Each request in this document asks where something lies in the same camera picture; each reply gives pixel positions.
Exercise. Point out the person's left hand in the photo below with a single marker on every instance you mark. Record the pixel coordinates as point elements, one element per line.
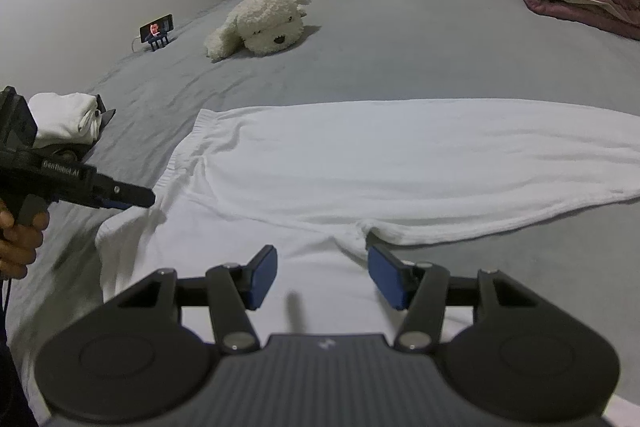
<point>20,247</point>

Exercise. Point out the smartphone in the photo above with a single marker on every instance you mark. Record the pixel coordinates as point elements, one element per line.
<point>156,27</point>

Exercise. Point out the white clothes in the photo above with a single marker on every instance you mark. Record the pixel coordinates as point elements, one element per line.
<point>60,117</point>

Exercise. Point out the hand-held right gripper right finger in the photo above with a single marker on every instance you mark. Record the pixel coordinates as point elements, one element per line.
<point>387,279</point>

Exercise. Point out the dark cloth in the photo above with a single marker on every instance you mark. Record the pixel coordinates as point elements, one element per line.
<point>102,117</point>

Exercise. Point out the white long pants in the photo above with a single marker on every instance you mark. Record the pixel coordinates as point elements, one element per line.
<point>350,167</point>

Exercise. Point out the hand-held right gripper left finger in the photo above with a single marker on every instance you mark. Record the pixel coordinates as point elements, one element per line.
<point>264,277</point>

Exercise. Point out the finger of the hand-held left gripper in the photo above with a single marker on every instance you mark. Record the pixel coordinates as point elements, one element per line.
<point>125,194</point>

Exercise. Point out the person's dark clothing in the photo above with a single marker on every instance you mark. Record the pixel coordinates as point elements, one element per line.
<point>12,387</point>

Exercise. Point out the blue phone stand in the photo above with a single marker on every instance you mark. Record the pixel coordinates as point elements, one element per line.
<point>159,43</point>

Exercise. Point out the white plush dog toy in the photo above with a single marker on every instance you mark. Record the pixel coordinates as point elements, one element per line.
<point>260,24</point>

